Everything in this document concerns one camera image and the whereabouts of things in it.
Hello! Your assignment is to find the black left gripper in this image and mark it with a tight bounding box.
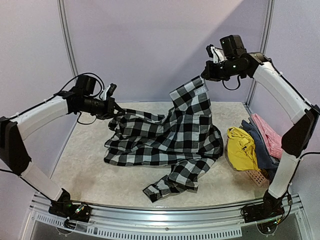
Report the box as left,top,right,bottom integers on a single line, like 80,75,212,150
78,95,126,120

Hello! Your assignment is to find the black white checkered shirt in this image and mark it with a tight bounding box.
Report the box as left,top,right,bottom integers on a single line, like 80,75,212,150
104,76,224,202

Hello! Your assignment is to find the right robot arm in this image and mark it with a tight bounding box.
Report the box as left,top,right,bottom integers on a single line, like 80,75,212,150
201,35,320,218

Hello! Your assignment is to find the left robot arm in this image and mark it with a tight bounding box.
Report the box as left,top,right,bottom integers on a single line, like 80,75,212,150
0,72,125,217

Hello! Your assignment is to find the pink laundry basket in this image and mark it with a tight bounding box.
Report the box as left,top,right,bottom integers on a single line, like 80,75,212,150
245,170,269,187

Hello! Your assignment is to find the yellow garment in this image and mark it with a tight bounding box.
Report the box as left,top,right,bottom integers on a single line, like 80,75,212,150
226,127,260,171

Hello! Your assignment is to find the pink garment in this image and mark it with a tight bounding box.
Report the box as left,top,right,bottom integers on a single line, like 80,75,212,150
251,113,283,159

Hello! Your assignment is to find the navy blue garment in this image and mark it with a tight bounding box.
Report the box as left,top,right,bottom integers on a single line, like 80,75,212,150
241,118,280,182

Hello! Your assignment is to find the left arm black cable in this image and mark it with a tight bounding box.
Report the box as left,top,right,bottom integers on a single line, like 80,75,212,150
0,72,106,173

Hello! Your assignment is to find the right corner wall post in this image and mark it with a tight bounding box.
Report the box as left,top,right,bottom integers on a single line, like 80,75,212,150
245,0,275,107

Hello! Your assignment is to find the corner wall post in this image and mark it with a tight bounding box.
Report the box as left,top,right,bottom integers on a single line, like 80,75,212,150
245,0,275,107
57,0,79,77

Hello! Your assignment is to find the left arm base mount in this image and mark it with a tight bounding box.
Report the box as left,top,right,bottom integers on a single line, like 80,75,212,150
48,189,92,223

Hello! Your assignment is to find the aluminium front rail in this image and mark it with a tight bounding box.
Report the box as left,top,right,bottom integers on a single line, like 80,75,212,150
23,195,312,240

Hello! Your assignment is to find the left corner wall post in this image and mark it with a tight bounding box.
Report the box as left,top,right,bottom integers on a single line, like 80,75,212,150
57,0,79,77

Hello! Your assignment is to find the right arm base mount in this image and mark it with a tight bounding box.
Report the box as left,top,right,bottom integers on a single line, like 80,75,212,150
240,198,285,223

